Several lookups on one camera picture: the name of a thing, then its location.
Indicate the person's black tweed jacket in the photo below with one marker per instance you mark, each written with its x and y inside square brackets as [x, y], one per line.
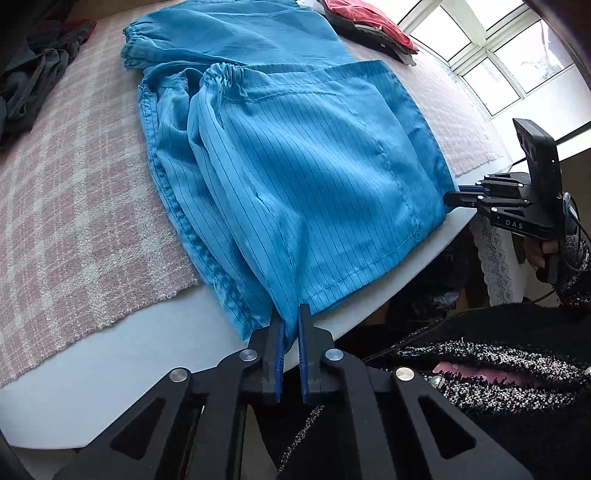
[508, 415]

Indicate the blue pinstriped work coat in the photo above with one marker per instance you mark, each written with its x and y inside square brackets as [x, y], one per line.
[300, 184]

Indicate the red garment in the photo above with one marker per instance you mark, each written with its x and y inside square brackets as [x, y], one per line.
[81, 25]

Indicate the white lace cloth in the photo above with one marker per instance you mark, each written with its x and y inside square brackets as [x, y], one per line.
[498, 263]

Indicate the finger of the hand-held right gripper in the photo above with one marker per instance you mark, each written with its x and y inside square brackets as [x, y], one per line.
[498, 185]
[475, 201]

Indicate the black garment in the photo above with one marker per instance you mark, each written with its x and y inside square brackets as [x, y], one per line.
[51, 11]

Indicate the person's right forearm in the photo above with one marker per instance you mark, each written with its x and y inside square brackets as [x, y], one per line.
[575, 277]

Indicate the person's right hand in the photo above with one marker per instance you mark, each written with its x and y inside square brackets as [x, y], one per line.
[535, 258]

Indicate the pink plaid cloth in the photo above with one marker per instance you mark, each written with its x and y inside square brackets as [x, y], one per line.
[69, 207]

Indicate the dark grey garment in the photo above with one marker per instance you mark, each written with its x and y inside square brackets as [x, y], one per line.
[27, 83]

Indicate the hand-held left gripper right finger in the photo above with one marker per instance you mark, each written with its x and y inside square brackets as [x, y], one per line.
[304, 364]

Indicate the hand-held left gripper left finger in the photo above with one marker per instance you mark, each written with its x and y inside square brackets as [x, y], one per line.
[278, 369]

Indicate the folded dark garment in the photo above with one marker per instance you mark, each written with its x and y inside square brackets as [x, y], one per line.
[383, 44]

